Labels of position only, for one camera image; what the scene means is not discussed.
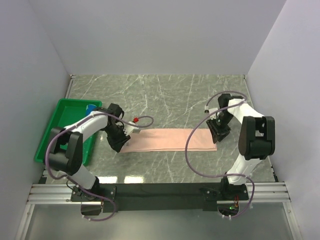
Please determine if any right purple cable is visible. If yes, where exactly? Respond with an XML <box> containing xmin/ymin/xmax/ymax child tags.
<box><xmin>184</xmin><ymin>91</ymin><xmax>256</xmax><ymax>219</ymax></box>

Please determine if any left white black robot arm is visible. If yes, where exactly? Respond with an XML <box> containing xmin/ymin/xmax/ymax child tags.
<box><xmin>43</xmin><ymin>103</ymin><xmax>131</xmax><ymax>201</ymax></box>

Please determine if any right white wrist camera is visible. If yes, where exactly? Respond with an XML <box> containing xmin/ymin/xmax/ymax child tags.
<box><xmin>204</xmin><ymin>105</ymin><xmax>219</xmax><ymax>120</ymax></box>

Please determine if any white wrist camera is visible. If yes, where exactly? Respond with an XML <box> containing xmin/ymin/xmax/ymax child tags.
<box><xmin>123</xmin><ymin>117</ymin><xmax>141</xmax><ymax>136</ymax></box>
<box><xmin>204</xmin><ymin>105</ymin><xmax>219</xmax><ymax>120</ymax></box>

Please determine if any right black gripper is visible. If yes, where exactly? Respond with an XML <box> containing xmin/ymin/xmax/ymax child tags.
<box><xmin>206</xmin><ymin>111</ymin><xmax>234</xmax><ymax>144</ymax></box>

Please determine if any green plastic tray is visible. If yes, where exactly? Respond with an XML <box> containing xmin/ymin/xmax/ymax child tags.
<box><xmin>34</xmin><ymin>98</ymin><xmax>103</xmax><ymax>163</ymax></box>

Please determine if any blue green crocodile towel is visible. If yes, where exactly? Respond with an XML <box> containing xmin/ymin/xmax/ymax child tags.
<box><xmin>85</xmin><ymin>104</ymin><xmax>98</xmax><ymax>116</ymax></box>

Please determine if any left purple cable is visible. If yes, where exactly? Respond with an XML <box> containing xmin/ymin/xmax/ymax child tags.
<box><xmin>44</xmin><ymin>111</ymin><xmax>155</xmax><ymax>222</ymax></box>

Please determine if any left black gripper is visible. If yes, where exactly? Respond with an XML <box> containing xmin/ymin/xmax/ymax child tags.
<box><xmin>103</xmin><ymin>124</ymin><xmax>131</xmax><ymax>152</ymax></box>

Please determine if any aluminium rail frame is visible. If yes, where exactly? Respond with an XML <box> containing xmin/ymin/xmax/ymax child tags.
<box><xmin>17</xmin><ymin>74</ymin><xmax>301</xmax><ymax>240</ymax></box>

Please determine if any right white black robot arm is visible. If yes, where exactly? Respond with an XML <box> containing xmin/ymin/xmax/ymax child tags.
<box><xmin>204</xmin><ymin>91</ymin><xmax>275</xmax><ymax>200</ymax></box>

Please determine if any pink towel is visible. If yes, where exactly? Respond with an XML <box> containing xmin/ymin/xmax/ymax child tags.
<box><xmin>120</xmin><ymin>128</ymin><xmax>217</xmax><ymax>153</ymax></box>

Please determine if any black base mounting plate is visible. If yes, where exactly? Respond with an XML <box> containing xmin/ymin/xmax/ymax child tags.
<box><xmin>70</xmin><ymin>182</ymin><xmax>249</xmax><ymax>213</ymax></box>

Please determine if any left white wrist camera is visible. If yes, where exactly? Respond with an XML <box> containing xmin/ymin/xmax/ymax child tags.
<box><xmin>123</xmin><ymin>117</ymin><xmax>141</xmax><ymax>136</ymax></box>

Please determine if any purple cable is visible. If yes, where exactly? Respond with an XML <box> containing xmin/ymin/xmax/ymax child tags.
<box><xmin>44</xmin><ymin>111</ymin><xmax>155</xmax><ymax>222</ymax></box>
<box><xmin>184</xmin><ymin>91</ymin><xmax>256</xmax><ymax>219</ymax></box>

